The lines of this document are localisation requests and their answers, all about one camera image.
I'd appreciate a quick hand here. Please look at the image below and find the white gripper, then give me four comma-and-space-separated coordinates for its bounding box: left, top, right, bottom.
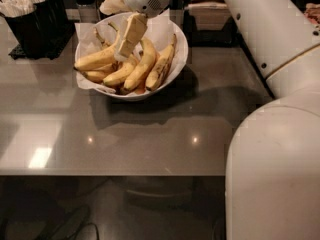
99, 0, 169, 62

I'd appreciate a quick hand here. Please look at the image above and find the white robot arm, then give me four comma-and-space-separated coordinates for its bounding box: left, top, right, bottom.
224, 0, 320, 240

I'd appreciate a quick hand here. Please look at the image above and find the middle long yellow banana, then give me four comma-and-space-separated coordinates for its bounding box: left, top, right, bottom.
120, 37, 157, 94

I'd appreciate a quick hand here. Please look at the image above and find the right spotted yellow banana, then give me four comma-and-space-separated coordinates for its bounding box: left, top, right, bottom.
145, 34, 177, 91

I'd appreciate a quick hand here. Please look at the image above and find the white bowl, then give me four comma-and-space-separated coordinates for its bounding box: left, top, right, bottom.
74, 11, 189, 102

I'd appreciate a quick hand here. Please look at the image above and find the black lid salt shaker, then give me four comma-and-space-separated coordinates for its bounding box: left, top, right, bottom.
75, 0, 98, 23

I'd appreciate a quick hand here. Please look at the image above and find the black cutlery holder rear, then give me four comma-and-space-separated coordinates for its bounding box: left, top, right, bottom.
36, 0, 68, 37

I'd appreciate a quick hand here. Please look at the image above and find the black cutlery holder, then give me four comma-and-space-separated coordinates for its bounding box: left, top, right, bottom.
4, 6, 48, 58
36, 0, 68, 37

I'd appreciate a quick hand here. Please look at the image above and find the black cutlery holder front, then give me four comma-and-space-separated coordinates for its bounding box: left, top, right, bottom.
4, 6, 48, 58

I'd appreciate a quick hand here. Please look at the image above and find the black napkin dispenser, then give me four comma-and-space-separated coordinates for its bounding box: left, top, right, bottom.
183, 0, 237, 47

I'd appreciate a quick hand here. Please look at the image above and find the black rubber mat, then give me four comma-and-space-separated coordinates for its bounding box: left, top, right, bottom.
9, 22, 75, 60

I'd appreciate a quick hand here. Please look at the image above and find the white plastic cutlery bunch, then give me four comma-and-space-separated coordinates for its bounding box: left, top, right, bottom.
0, 0, 45, 18

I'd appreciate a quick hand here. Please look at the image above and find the black floor cable left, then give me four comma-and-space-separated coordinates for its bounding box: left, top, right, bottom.
33, 203, 101, 240

